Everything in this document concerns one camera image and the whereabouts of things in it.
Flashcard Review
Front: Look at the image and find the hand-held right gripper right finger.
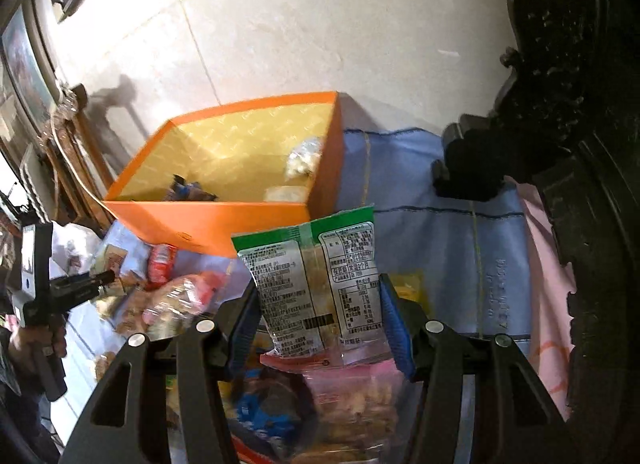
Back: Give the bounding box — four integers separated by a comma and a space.
379, 274, 581, 464

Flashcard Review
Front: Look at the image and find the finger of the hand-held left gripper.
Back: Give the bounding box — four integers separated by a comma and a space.
50, 270, 117, 311

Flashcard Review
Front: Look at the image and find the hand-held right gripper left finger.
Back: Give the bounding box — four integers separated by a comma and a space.
59, 286, 262, 464

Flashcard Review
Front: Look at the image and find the green white snack packet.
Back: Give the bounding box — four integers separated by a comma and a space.
231, 204, 396, 362

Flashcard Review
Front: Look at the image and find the orange cardboard box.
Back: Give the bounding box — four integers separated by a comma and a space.
101, 90, 345, 259

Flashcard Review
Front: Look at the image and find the person's left forearm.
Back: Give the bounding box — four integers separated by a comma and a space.
0, 344, 61, 464

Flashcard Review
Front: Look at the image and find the person's left hand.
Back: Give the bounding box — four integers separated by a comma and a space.
9, 326, 68, 361

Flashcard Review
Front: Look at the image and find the beige snack packet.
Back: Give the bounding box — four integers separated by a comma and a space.
92, 243, 133, 295

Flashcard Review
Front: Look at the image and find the white plastic bag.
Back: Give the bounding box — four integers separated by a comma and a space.
52, 221, 103, 275

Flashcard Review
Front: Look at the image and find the red snack packet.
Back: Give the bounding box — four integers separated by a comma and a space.
146, 243, 179, 287

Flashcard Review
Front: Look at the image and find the clear bag of brown buns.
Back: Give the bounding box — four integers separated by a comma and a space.
115, 271, 231, 339

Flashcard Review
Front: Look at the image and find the pink clear snack bag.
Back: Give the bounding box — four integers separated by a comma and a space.
260, 349, 417, 464

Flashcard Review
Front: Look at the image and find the blue quilted blanket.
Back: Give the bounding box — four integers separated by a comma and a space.
100, 128, 535, 345

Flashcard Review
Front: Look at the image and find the brown wooden furniture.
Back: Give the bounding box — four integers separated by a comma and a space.
42, 84, 118, 229

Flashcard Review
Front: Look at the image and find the pale yellow snack packet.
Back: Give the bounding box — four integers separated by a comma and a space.
262, 185, 308, 203

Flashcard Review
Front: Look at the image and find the dark blue snack packet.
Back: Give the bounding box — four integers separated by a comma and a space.
162, 174, 220, 203

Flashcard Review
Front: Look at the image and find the pink blanket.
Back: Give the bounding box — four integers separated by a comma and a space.
515, 181, 577, 420

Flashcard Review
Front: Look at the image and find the white popcorn packet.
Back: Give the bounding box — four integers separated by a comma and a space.
284, 136, 325, 179

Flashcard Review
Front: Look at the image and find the dark carved wooden furniture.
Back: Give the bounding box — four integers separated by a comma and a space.
432, 0, 640, 464

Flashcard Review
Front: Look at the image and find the white cable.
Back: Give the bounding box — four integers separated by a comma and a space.
50, 111, 113, 217

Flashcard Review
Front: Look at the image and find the framed wall painting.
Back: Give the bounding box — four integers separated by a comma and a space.
0, 4, 66, 129

